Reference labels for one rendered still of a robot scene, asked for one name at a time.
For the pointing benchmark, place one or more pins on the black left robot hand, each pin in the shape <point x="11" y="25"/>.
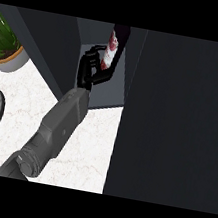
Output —
<point x="87" y="66"/>

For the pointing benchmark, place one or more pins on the dark wine bottle red label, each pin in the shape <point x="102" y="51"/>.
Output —
<point x="113" y="44"/>

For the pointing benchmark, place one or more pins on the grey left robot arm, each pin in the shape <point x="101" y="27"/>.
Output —
<point x="57" y="125"/>

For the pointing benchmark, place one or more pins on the dark grey cabinet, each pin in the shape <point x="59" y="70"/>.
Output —
<point x="54" y="47"/>

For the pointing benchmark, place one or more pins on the dark grey cabinet door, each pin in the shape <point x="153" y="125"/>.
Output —
<point x="176" y="123"/>

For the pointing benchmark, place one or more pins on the green potted plant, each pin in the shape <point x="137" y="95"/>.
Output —
<point x="5" y="45"/>

